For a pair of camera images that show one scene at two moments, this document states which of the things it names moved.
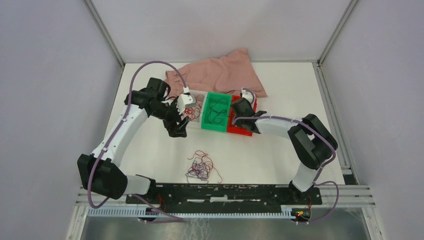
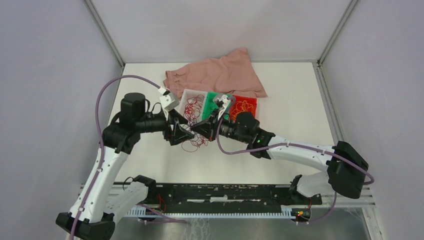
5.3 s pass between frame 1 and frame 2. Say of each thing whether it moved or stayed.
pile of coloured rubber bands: moved
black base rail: stayed
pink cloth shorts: stayed
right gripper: moved
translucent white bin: stayed
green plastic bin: stayed
